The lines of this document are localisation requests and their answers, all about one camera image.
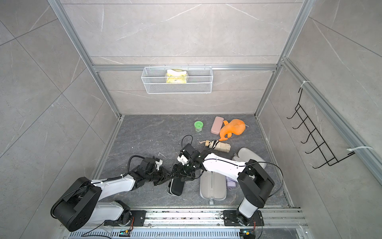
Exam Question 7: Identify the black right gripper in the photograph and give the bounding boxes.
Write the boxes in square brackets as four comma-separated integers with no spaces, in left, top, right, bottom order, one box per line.
[170,160,197,180]

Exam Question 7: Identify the green lidded jar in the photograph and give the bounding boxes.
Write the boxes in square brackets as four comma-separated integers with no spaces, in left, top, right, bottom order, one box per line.
[194,120,204,132]

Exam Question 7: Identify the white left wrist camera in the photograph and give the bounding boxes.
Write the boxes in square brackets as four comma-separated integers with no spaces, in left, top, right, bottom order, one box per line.
[155,159,163,171]

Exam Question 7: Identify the orange watering can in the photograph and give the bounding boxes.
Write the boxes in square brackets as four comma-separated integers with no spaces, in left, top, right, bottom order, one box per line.
[219,119,246,141]

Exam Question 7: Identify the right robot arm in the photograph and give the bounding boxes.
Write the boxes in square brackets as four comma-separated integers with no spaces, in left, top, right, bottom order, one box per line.
[177,149,275,226]

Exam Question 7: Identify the black wire hook rack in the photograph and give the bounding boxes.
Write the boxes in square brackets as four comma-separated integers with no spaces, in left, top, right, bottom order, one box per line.
[287,88,355,169]

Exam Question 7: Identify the black zippered umbrella sleeve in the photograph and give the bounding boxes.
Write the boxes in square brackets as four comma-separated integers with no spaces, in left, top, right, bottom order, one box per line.
[167,177,185,196]

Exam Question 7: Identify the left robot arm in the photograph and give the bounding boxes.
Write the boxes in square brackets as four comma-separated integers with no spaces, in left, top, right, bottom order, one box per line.
[50,157,181,232]

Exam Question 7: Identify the slotted metal base rail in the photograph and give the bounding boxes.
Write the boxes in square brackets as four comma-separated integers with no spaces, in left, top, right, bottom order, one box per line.
[56,206,312,239]

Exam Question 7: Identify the lilac folded umbrella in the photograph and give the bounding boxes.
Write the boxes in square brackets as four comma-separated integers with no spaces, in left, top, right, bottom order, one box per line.
[226,177,238,191]

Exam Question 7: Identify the yellow white pouch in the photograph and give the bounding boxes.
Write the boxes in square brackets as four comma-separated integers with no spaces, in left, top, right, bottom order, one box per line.
[166,69,188,84]

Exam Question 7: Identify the white wire wall basket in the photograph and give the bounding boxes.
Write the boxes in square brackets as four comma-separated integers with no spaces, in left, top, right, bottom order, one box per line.
[141,66,213,94]

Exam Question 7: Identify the aluminium cage frame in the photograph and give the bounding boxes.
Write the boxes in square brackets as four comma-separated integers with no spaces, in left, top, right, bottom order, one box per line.
[47,0,382,186]

